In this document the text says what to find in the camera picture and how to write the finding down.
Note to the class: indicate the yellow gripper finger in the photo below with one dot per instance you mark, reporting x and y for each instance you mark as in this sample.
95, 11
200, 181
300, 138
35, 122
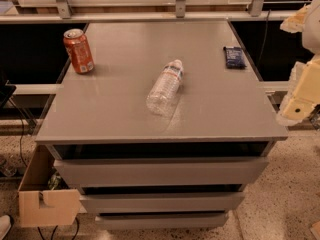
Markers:
295, 23
303, 93

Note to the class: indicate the clear plastic water bottle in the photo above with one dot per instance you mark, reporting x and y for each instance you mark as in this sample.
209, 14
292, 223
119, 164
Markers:
162, 95

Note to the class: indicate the orange soda can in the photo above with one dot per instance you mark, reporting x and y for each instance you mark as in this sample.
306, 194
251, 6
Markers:
79, 51

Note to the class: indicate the dark blue snack packet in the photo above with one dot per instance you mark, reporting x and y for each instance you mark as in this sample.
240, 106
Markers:
234, 57

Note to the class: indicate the grey drawer cabinet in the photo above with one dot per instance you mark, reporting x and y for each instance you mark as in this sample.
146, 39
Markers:
135, 169

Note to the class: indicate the cardboard box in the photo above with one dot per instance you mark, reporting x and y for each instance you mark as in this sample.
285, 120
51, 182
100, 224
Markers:
38, 205

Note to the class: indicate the metal shelf frame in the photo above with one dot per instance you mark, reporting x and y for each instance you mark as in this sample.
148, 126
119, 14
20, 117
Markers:
84, 11

